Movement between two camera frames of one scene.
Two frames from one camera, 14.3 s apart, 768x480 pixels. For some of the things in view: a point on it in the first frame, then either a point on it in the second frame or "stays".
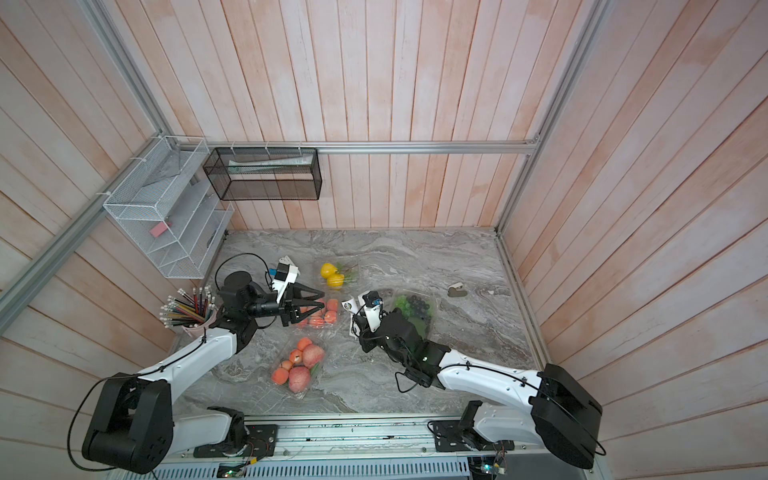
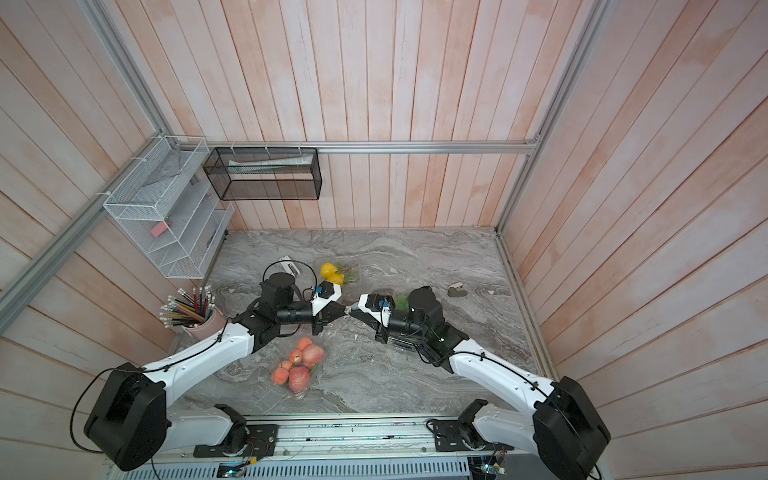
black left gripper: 289,308 -> 324,318
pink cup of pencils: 193,313 stays
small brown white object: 457,290 stays
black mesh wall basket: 264,173 stays
